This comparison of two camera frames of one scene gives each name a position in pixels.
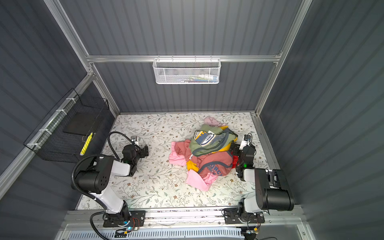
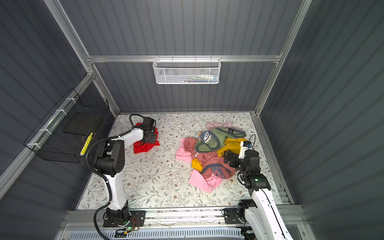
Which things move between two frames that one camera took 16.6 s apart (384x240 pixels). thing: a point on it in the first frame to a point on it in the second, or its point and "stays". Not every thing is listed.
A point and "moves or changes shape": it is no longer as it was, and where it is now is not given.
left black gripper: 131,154 to 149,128
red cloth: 235,159 moves or changes shape
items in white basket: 203,78 stays
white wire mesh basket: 186,71 stays
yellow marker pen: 86,144 stays
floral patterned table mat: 155,184 stays
